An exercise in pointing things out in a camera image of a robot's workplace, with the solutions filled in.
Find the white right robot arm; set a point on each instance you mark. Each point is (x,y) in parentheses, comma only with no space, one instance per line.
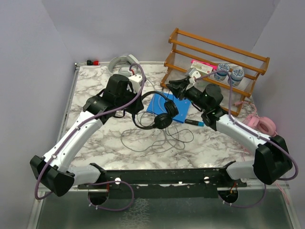
(271,157)

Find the white green cardboard box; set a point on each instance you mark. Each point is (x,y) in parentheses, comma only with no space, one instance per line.
(202,68)

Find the blue white jar right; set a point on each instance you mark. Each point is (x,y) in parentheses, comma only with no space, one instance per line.
(236,76)

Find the blue white jar left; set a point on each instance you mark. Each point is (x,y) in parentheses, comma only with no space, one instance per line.
(221,71)

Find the wooden two-tier rack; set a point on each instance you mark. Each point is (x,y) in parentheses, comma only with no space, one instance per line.
(188,47)

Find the blue plastic board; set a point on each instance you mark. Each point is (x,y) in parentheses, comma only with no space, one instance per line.
(156,106)

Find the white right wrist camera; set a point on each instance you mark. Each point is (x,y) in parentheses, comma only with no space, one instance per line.
(192,74)

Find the blue black marker pen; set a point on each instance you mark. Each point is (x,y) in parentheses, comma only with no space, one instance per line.
(193,122)

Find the pink headphones with cable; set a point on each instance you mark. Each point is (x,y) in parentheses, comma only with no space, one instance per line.
(262,124)

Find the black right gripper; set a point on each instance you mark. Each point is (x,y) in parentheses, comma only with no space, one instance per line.
(179,91)

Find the blue white jar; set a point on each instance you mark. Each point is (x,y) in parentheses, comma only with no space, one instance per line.
(221,71)
(236,76)

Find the black headphones with cable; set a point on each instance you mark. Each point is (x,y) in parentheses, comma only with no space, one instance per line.
(165,109)

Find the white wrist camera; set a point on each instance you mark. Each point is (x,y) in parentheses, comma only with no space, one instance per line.
(136,82)
(192,74)

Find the red black emergency button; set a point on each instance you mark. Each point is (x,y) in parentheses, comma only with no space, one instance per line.
(92,63)

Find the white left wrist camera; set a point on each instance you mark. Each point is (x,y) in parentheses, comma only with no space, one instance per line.
(136,82)

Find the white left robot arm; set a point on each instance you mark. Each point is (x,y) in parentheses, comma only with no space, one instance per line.
(53,169)

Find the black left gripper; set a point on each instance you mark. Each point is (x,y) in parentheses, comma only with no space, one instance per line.
(138,106)

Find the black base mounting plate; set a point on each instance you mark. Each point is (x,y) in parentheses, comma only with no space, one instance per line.
(164,183)

